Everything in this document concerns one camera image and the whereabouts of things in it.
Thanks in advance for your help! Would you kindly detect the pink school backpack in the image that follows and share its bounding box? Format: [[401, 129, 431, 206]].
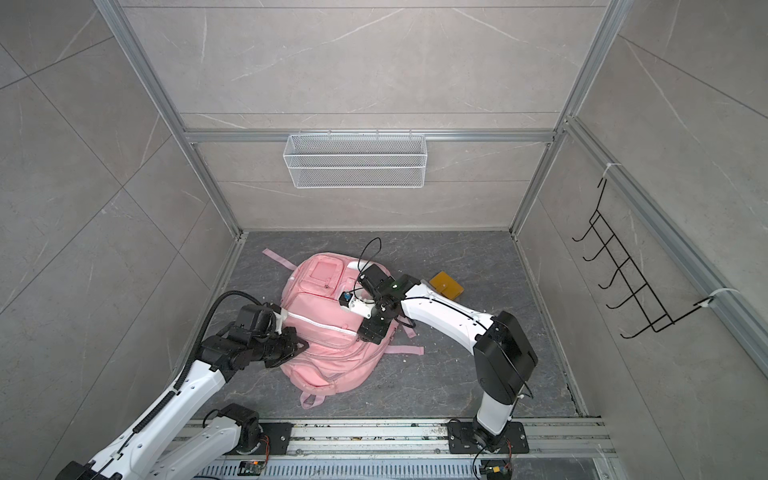
[[263, 249, 424, 410]]

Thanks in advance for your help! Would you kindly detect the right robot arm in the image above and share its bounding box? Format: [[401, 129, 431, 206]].
[[339, 265, 538, 452]]

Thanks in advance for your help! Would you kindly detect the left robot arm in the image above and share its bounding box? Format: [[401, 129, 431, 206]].
[[57, 304, 309, 479]]

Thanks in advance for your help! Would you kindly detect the yellow card wallet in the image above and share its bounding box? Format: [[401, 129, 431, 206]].
[[429, 271, 464, 300]]

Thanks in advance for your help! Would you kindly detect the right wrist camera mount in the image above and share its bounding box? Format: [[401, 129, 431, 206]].
[[339, 291, 375, 319]]

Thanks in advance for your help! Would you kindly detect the black corrugated cable conduit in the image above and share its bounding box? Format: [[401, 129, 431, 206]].
[[173, 290, 265, 391]]

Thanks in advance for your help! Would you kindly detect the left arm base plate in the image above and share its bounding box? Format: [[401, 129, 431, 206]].
[[236, 422, 293, 456]]

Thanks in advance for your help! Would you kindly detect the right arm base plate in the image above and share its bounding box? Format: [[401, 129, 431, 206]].
[[445, 419, 530, 455]]

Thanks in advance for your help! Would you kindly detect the white wire mesh basket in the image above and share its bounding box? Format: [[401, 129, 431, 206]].
[[283, 133, 428, 189]]

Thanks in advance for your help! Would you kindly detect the aluminium mounting rail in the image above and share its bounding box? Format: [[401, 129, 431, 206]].
[[261, 418, 617, 460]]

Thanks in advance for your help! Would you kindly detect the black wall hook rack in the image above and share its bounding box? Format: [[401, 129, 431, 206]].
[[571, 179, 714, 340]]

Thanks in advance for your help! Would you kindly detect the white cable tie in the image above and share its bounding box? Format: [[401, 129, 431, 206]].
[[601, 162, 622, 179], [697, 287, 739, 308]]

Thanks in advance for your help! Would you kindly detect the white cable tie lower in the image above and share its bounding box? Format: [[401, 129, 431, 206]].
[[697, 287, 739, 308]]

